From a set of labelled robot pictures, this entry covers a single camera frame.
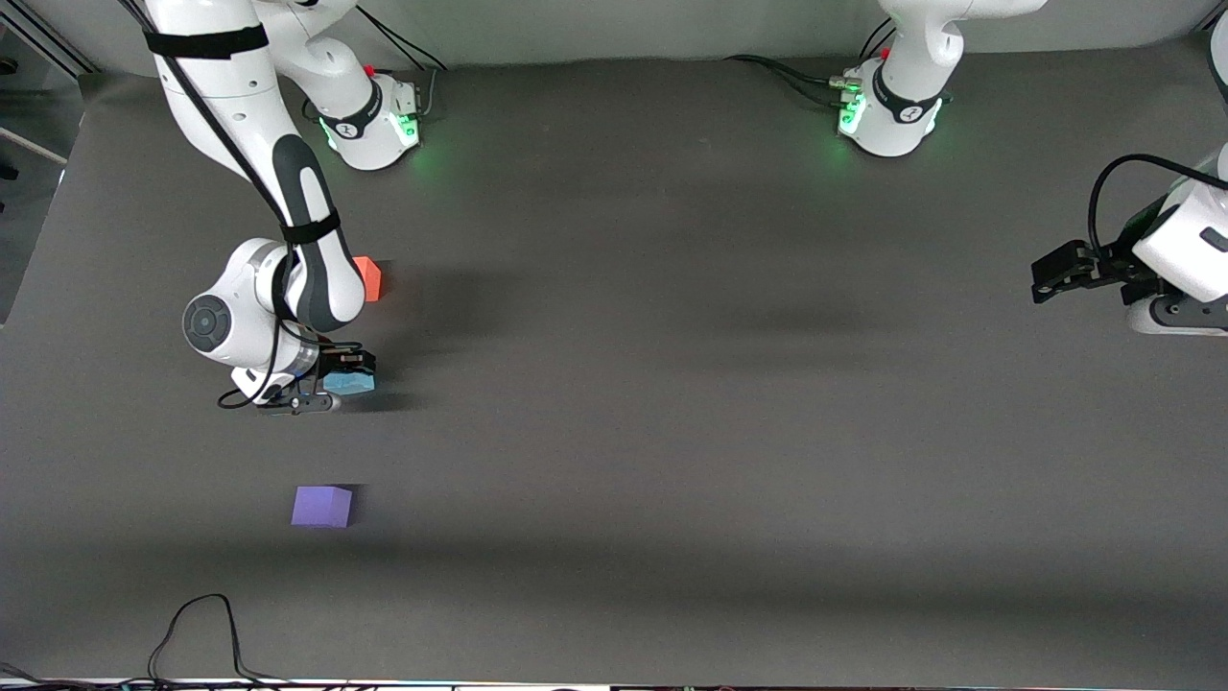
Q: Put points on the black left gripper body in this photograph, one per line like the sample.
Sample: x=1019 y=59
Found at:
x=1114 y=263

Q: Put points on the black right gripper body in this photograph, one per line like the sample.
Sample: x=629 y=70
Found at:
x=338 y=363

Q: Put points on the blue foam block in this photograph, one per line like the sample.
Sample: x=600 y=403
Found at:
x=350 y=384

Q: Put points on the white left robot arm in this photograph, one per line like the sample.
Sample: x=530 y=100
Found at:
x=902 y=115

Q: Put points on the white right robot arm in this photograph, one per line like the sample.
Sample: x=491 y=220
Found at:
x=221 y=106

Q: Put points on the orange foam block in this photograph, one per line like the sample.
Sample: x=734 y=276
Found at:
x=369 y=280

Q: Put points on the purple foam block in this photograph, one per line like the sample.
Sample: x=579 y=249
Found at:
x=321 y=507

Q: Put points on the dark grey table mat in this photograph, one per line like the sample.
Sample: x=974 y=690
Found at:
x=672 y=432

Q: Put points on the pale thin bar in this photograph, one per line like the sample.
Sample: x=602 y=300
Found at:
x=34 y=146

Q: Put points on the grey metal frame rail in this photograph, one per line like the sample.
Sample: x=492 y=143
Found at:
x=58 y=38

